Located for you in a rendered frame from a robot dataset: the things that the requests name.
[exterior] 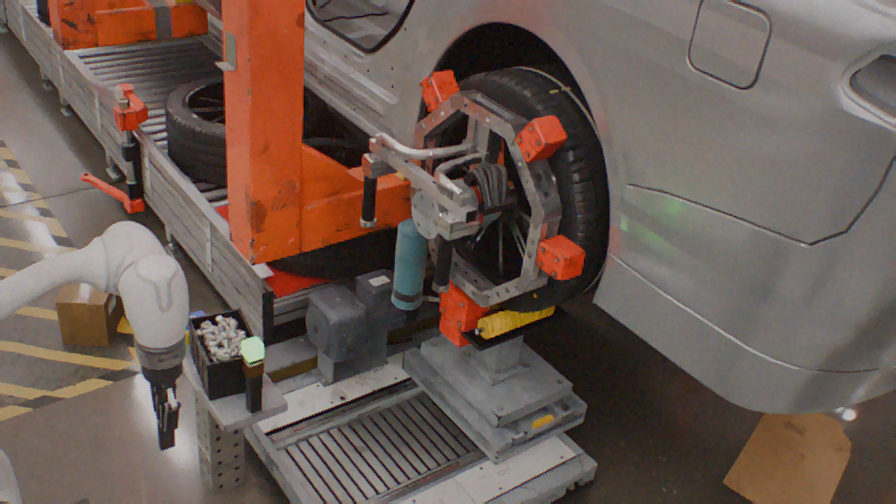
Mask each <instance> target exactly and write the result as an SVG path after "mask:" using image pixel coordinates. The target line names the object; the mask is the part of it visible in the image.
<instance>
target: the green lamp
mask: <svg viewBox="0 0 896 504"><path fill-rule="evenodd" d="M242 354H243V355H244V356H245V358H246V359H247V360H248V362H252V361H255V360H258V359H261V358H263V357H264V345H263V343H262V342H261V341H260V340H259V338H258V337H253V338H250V339H247V340H244V341H242Z"/></svg>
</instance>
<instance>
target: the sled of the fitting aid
mask: <svg viewBox="0 0 896 504"><path fill-rule="evenodd" d="M402 369H403V370H404V371H405V372H406V373H407V374H408V375H409V376H410V377H411V378H412V379H413V380H414V381H415V382H416V383H417V384H418V385H419V386H420V387H421V388H422V389H423V390H424V391H425V392H426V393H427V394H428V396H429V397H430V398H431V399H432V400H433V401H434V402H435V403H436V404H437V405H438V406H439V407H440V408H441V409H442V410H443V411H444V412H445V413H446V414H447V415H448V416H449V417H450V418H451V419H452V420H453V421H454V422H455V423H456V424H457V425H458V426H459V427H460V429H461V430H462V431H463V432H464V433H465V434H466V435H467V436H468V437H469V438H470V439H471V440H472V441H473V442H474V443H475V444H476V445H477V446H478V447H479V448H480V449H481V450H482V451H483V452H484V453H485V454H486V455H487V456H488V457H489V458H490V459H491V460H492V462H493V463H495V465H496V464H498V463H500V462H502V461H504V460H506V459H508V458H510V457H512V456H514V455H517V454H519V453H521V452H523V451H525V450H527V449H529V448H531V447H533V446H535V445H537V444H539V443H541V442H543V441H545V440H547V439H549V438H551V437H553V436H556V435H558V434H560V433H562V432H564V431H566V430H568V429H570V428H572V427H574V426H576V425H578V424H580V423H582V422H583V420H584V417H585V413H586V409H587V405H588V404H587V403H586V402H584V401H583V400H582V399H581V398H580V397H579V396H577V395H576V394H575V393H574V392H573V391H572V390H571V394H570V395H569V396H566V397H564V398H562V399H560V400H558V401H556V402H553V403H551V404H549V405H547V406H545V407H542V408H540V409H538V410H536V411H534V412H532V413H529V414H527V415H525V416H523V417H521V418H518V419H516V420H514V421H512V422H510V423H508V424H505V425H503V426H501V427H499V428H496V427H495V426H494V425H493V424H492V423H491V422H490V421H489V420H488V419H487V418H486V417H485V416H484V415H483V414H482V413H481V412H480V411H479V410H478V409H477V408H476V407H475V406H474V405H473V404H472V403H471V402H470V401H469V400H468V399H467V398H466V397H465V396H464V395H463V394H462V393H461V392H460V391H459V390H458V389H457V388H456V387H455V386H454V385H453V384H452V383H451V382H450V381H448V380H447V379H446V378H445V377H444V376H443V375H442V374H441V373H440V372H439V371H438V370H437V369H436V368H435V367H434V366H433V365H432V364H431V363H430V362H429V361H428V360H427V359H426V358H425V357H424V356H423V355H422V354H421V344H420V345H417V346H414V347H412V348H409V349H406V350H404V352H403V362H402Z"/></svg>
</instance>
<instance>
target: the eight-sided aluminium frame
mask: <svg viewBox="0 0 896 504"><path fill-rule="evenodd" d="M465 114H467V115H469V116H473V117H474V118H476V119H477V121H479V122H480V123H482V124H483V125H485V124H486V125H487V126H489V127H490V128H491V130H493V131H495V132H496V133H498V134H499V135H501V136H503V137H504V138H505V140H506V142H507V145H508V147H509V150H510V153H511V155H512V158H513V161H514V163H515V166H516V169H517V171H518V174H519V177H520V179H521V182H522V185H523V187H524V190H525V193H526V195H527V198H528V201H529V203H530V206H531V209H532V217H531V222H530V228H529V233H528V239H527V244H526V249H525V255H524V260H523V266H522V271H521V276H520V277H519V278H516V279H514V280H511V281H509V282H507V283H504V284H502V285H499V286H495V285H494V284H493V283H492V282H491V281H489V280H488V279H487V278H486V277H484V276H483V275H482V274H481V273H479V272H478V271H477V270H476V269H475V268H473V267H472V266H471V265H470V264H468V263H467V262H466V261H465V260H464V259H462V258H461V257H460V256H459V255H458V254H457V253H456V251H455V248H454V246H453V253H452V262H451V268H450V277H449V279H450V280H451V281H452V282H453V283H454V284H455V285H457V286H458V287H459V288H460V289H461V290H462V291H464V292H465V293H466V294H467V295H468V296H469V297H471V298H472V299H473V300H474V301H475V303H476V304H479V305H480V306H481V307H482V308H485V307H489V306H492V305H495V304H498V303H500V302H503V301H506V300H507V299H509V298H512V297H514V296H517V295H520V294H522V293H526V292H529V291H532V290H534V289H537V288H540V287H542V286H543V285H546V284H547V281H548V277H549V276H550V275H549V274H547V273H546V272H545V271H543V270H542V269H541V268H539V267H538V266H537V265H536V264H535V263H536V258H537V252H538V247H539V242H540V241H542V240H545V239H548V238H551V237H555V236H557V232H558V227H559V222H560V219H561V218H562V214H561V212H562V205H561V202H560V196H558V194H557V192H556V189H555V186H554V184H553V181H552V178H551V176H550V173H549V171H548V168H547V165H546V163H545V160H544V159H542V160H538V161H534V162H530V163H527V162H526V160H525V158H524V156H523V155H522V153H521V150H520V148H519V147H518V145H517V143H516V141H515V139H516V137H517V136H518V135H519V134H520V133H521V132H522V130H523V129H524V128H525V127H526V126H527V125H528V124H529V123H530V122H529V121H528V120H526V119H525V118H524V117H521V116H519V115H517V114H516V113H514V112H512V111H511V110H509V109H507V108H506V107H504V106H502V105H500V104H499V103H497V102H495V101H494V100H492V99H490V98H489V97H487V96H485V95H483V94H482V92H478V91H477V90H475V89H473V90H467V91H461V92H456V93H455V94H454V95H452V96H450V98H449V99H448V100H446V101H445V102H444V103H443V104H441V105H440V106H439V107H438V108H437V109H435V110H434V111H433V112H432V113H431V114H429V115H428V116H427V117H426V118H424V119H423V120H421V121H420V122H419V123H418V124H417V125H416V131H415V134H414V135H415V144H414V149H421V150H423V149H435V148H439V146H440V138H441V133H442V131H444V130H445V129H446V128H448V127H449V126H450V125H452V124H453V123H454V122H455V121H457V120H458V119H459V118H461V117H462V116H463V115H465ZM413 163H414V164H416V165H417V166H418V167H420V168H421V169H422V170H424V171H425V172H427V173H428V174H429V175H431V176H432V177H433V178H435V177H434V172H435V170H436V168H437V164H438V159H428V160H416V159H413ZM409 189H410V198H411V203H412V200H413V197H414V195H415V194H416V193H417V192H418V191H421V189H420V188H419V187H418V186H416V185H415V184H414V183H412V182H411V186H410V187H409ZM438 244H439V238H435V239H429V241H428V248H429V251H430V254H431V256H432V258H431V259H432V261H433V263H434V265H435V267H436V262H437V252H438Z"/></svg>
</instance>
